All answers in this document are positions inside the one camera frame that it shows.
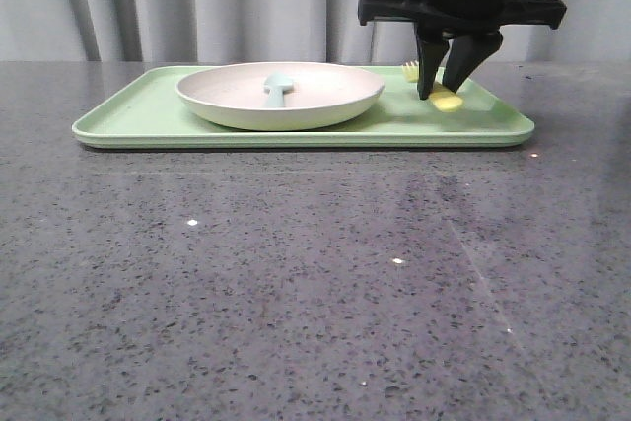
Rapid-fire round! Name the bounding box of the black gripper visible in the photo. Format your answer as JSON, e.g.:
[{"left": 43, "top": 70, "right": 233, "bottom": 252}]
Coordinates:
[{"left": 358, "top": 0, "right": 567, "bottom": 100}]

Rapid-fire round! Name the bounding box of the yellow plastic fork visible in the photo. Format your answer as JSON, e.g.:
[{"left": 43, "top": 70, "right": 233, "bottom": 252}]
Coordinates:
[{"left": 401, "top": 60, "right": 463, "bottom": 112}]

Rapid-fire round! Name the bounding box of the cream round plate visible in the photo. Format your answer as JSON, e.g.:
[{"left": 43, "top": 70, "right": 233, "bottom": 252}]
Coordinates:
[{"left": 176, "top": 62, "right": 385, "bottom": 131}]

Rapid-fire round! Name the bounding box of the teal plastic spoon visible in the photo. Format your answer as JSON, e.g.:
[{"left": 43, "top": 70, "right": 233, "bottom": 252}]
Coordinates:
[{"left": 264, "top": 72, "right": 294, "bottom": 108}]

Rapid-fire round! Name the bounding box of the light green plastic tray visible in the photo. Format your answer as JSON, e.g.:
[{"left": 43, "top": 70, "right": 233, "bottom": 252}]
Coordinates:
[{"left": 72, "top": 62, "right": 534, "bottom": 149}]

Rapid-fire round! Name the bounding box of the white pleated curtain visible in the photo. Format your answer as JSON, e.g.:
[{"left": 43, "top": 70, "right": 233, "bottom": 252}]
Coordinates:
[{"left": 0, "top": 0, "right": 631, "bottom": 66}]

